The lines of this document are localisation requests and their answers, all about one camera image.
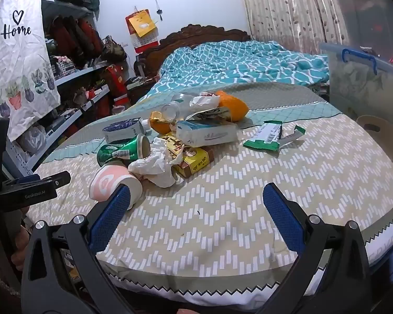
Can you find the long white carton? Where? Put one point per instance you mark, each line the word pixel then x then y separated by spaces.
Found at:
pixel 206 134

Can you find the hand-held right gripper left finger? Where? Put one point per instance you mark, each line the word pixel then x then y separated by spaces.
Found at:
pixel 113 212

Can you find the pink paper cup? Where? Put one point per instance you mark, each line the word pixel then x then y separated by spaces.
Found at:
pixel 108 181

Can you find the beige plastic basket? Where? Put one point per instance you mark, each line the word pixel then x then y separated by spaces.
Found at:
pixel 389 140

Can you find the clear plastic bottle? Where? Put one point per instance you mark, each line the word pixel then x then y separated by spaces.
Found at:
pixel 172 109

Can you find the white tissue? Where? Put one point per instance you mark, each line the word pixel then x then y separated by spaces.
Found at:
pixel 154 166

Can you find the dark red handbag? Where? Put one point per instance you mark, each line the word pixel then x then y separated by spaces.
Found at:
pixel 72 39

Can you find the red gift box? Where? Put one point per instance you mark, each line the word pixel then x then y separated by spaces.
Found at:
pixel 116 85

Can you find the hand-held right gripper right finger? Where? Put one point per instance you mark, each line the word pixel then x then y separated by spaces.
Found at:
pixel 281 216

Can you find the leaf patterned curtain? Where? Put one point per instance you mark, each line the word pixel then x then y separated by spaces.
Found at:
pixel 281 6

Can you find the white plant printed cloth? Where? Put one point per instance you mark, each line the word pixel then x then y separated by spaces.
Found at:
pixel 16 72

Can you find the carved wooden headboard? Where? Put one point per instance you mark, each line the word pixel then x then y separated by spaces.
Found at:
pixel 196 34

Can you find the teal patterned blanket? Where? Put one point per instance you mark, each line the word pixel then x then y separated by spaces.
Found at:
pixel 232 62

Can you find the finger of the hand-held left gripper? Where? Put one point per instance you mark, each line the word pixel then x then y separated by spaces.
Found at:
pixel 57 179
pixel 23 180

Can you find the green drink can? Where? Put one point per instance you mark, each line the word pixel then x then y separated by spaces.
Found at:
pixel 118 152

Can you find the white printed wrapper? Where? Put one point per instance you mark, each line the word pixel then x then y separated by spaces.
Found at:
pixel 206 103

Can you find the green white wrapper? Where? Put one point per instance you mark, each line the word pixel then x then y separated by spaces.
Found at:
pixel 265 135

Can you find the camouflage handbag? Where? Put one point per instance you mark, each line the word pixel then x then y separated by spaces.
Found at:
pixel 113 50

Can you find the yellow carton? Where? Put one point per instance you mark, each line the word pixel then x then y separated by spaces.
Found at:
pixel 193 162

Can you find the red yellow wall calendar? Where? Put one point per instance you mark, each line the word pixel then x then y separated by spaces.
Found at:
pixel 140 23

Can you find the clear storage bin teal lid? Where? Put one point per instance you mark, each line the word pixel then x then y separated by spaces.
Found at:
pixel 363 16

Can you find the grey metal shelf rack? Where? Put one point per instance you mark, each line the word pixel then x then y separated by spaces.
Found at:
pixel 72 6

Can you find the small white blue carton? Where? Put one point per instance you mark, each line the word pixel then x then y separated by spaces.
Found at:
pixel 124 130

